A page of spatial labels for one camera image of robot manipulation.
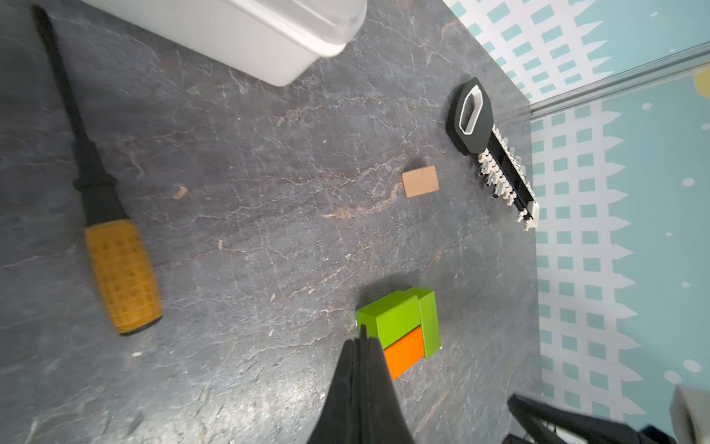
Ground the natural wooden triangle block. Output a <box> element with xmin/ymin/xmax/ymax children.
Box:
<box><xmin>401</xmin><ymin>166</ymin><xmax>439</xmax><ymax>198</ymax></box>

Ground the translucent white plastic toolbox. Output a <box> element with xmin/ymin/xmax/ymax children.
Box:
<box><xmin>91</xmin><ymin>0</ymin><xmax>367</xmax><ymax>87</ymax></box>

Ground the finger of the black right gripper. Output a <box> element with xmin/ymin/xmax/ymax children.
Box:
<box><xmin>503</xmin><ymin>394</ymin><xmax>674</xmax><ymax>444</ymax></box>

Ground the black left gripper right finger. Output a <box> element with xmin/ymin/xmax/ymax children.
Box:
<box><xmin>359</xmin><ymin>326</ymin><xmax>414</xmax><ymax>443</ymax></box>

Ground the green cube block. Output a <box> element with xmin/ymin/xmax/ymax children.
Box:
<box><xmin>356</xmin><ymin>292</ymin><xmax>421</xmax><ymax>349</ymax></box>

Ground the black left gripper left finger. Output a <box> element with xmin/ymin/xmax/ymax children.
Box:
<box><xmin>308</xmin><ymin>340</ymin><xmax>360</xmax><ymax>443</ymax></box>

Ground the yellow handled screwdriver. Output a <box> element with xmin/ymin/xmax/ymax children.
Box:
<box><xmin>31</xmin><ymin>5</ymin><xmax>163</xmax><ymax>336</ymax></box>

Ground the orange cube block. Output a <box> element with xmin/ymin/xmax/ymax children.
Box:
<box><xmin>384</xmin><ymin>327</ymin><xmax>425</xmax><ymax>380</ymax></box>

